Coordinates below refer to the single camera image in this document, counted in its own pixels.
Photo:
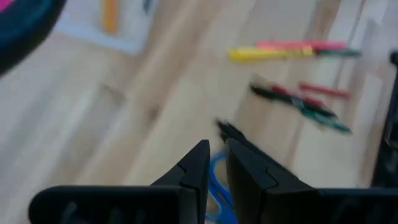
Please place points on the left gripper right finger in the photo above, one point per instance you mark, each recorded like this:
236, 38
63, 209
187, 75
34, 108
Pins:
248, 180

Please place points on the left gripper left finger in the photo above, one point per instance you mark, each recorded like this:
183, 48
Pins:
194, 168

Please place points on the blue scissors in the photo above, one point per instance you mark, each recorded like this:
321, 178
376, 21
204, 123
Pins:
225, 217

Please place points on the black pen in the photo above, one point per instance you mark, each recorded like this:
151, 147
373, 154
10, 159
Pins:
228, 130

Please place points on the black marker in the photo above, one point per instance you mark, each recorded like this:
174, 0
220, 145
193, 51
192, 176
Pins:
273, 95

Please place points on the long red crayon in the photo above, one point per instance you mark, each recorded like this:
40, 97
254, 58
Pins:
326, 91

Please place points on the yellow highlighter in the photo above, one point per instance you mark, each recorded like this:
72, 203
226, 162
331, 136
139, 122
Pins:
264, 55

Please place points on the clear supply box pink lid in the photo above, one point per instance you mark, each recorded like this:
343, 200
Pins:
130, 34

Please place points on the pink highlighter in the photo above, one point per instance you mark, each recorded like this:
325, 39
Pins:
326, 45

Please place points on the wooden pencil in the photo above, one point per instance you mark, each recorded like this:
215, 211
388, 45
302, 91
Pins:
110, 15

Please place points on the short red crayon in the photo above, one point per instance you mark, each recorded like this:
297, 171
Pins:
315, 102

